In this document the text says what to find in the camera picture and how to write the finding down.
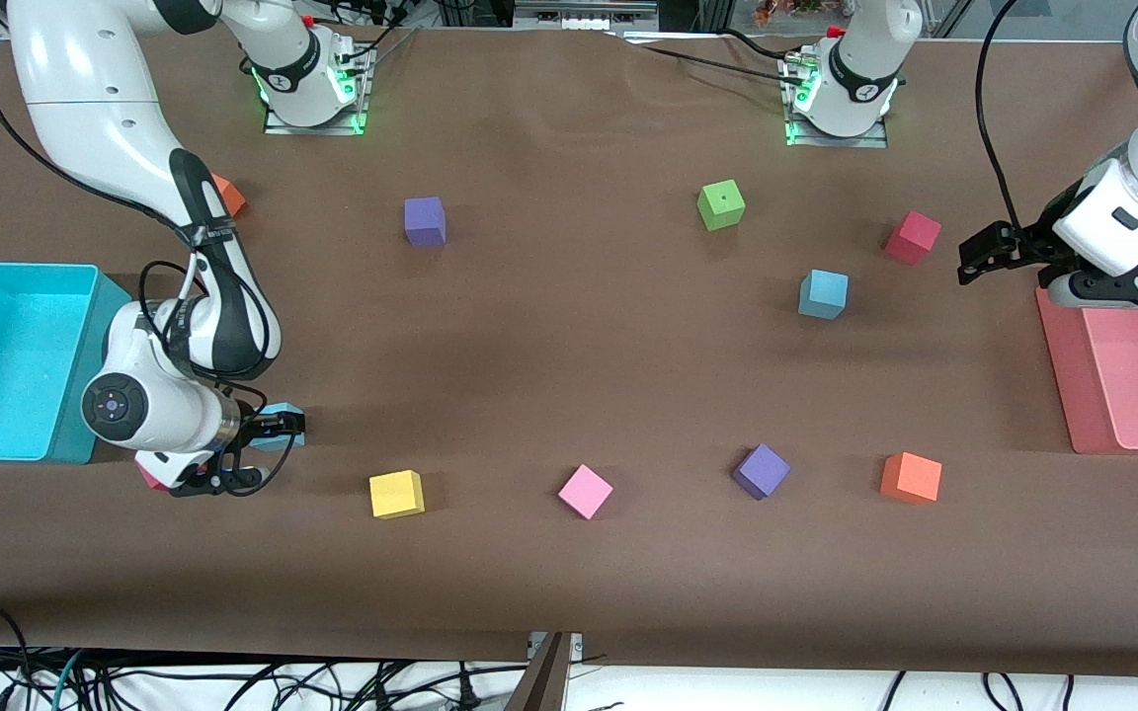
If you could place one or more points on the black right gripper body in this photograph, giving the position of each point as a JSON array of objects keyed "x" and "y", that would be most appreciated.
[{"x": 251, "y": 428}]

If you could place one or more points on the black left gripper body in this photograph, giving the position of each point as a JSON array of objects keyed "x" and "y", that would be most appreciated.
[{"x": 1031, "y": 243}]

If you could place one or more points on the light blue foam block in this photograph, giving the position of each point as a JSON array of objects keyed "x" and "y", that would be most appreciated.
[
  {"x": 278, "y": 408},
  {"x": 823, "y": 294}
]

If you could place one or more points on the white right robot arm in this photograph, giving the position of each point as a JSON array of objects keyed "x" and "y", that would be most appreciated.
[{"x": 85, "y": 89}]

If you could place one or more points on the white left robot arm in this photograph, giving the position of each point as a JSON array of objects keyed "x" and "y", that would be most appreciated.
[{"x": 885, "y": 25}]

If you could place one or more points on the crimson foam block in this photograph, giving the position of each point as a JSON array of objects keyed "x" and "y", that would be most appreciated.
[
  {"x": 913, "y": 237},
  {"x": 152, "y": 477}
]

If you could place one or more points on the yellow foam block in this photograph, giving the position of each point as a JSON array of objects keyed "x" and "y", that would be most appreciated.
[{"x": 396, "y": 494}]

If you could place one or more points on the orange foam block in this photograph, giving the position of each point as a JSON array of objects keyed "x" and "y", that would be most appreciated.
[
  {"x": 231, "y": 197},
  {"x": 911, "y": 478}
]

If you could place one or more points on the purple foam block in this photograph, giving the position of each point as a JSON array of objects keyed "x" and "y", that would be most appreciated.
[
  {"x": 425, "y": 219},
  {"x": 761, "y": 470}
]

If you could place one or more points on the teal plastic bin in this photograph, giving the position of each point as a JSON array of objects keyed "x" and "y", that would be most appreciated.
[{"x": 6, "y": 365}]

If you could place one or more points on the green foam block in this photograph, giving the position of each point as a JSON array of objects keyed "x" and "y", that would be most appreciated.
[{"x": 721, "y": 204}]

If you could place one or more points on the pink foam block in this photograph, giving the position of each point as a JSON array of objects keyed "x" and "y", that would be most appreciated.
[{"x": 585, "y": 491}]

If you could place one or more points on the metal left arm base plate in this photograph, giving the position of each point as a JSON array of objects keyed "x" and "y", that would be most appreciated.
[{"x": 841, "y": 141}]

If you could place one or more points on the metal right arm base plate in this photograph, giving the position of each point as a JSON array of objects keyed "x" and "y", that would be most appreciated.
[{"x": 317, "y": 128}]

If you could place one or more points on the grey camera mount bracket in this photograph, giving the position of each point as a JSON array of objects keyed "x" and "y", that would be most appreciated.
[{"x": 554, "y": 676}]

